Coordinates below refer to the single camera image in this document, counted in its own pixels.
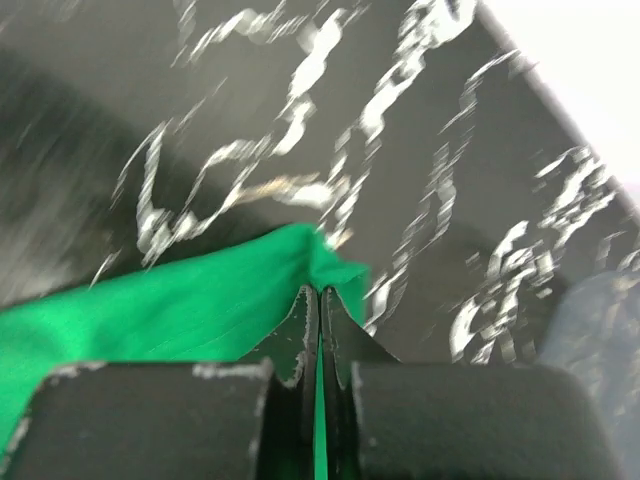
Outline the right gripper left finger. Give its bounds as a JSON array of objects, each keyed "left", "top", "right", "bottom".
[{"left": 249, "top": 285, "right": 319, "bottom": 479}]

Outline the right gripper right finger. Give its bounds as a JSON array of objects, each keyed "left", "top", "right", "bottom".
[{"left": 319, "top": 287, "right": 399, "bottom": 479}]

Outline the green t shirt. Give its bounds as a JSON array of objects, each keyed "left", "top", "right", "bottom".
[{"left": 1, "top": 224, "right": 370, "bottom": 461}]

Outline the black marbled table mat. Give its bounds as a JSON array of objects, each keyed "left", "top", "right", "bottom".
[{"left": 1, "top": 1, "right": 639, "bottom": 362}]

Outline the clear plastic bin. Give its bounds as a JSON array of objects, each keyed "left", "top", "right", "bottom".
[{"left": 538, "top": 272, "right": 639, "bottom": 454}]

